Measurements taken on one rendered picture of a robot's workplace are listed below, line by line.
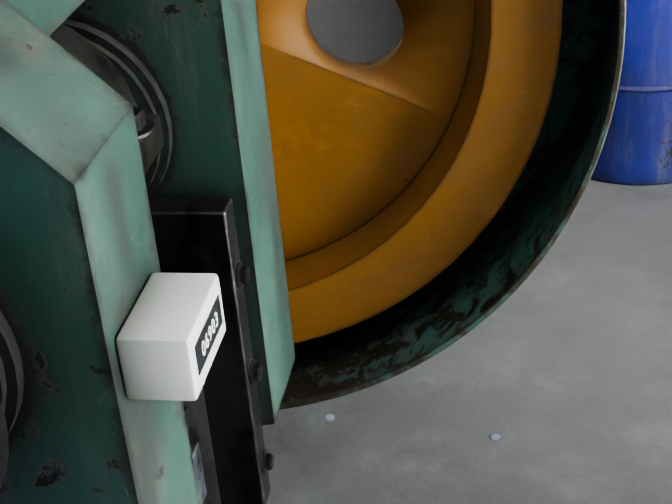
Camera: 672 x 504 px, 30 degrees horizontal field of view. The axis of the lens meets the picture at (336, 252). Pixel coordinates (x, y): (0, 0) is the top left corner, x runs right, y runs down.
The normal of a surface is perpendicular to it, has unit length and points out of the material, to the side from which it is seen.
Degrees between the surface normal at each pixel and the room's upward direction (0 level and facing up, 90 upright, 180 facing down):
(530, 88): 90
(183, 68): 90
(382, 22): 90
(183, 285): 0
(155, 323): 0
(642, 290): 0
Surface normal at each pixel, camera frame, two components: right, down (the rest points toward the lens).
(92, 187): 0.99, 0.01
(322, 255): -0.56, -0.51
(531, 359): -0.07, -0.87
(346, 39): -0.15, 0.50
